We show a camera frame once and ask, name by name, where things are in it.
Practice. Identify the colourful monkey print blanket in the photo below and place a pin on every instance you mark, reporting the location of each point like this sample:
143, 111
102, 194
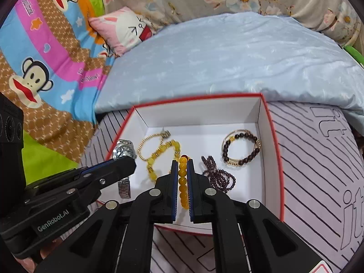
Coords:
53, 66

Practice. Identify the pink cartoon pillow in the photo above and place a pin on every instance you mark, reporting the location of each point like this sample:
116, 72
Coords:
122, 29

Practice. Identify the dark purple bead strand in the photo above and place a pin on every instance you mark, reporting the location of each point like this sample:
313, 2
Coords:
219, 179

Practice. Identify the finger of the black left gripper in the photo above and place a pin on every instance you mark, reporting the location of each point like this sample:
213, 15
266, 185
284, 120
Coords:
102, 173

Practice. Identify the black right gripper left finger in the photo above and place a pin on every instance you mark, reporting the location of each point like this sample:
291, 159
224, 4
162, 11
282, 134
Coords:
118, 237

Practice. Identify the person's left hand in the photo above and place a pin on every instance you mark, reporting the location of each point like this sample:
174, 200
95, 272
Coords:
30, 263

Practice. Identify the light blue quilt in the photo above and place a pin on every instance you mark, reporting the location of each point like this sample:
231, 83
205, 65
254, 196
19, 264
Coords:
244, 52

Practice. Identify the red jewelry box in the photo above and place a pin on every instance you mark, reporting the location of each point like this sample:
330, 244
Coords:
200, 125

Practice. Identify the green object at bedside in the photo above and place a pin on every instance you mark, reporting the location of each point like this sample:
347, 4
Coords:
355, 54

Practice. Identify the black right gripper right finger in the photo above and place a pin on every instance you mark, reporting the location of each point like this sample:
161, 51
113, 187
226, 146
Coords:
248, 237

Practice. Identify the silver wrist watch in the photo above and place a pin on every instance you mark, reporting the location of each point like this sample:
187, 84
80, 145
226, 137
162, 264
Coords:
124, 148

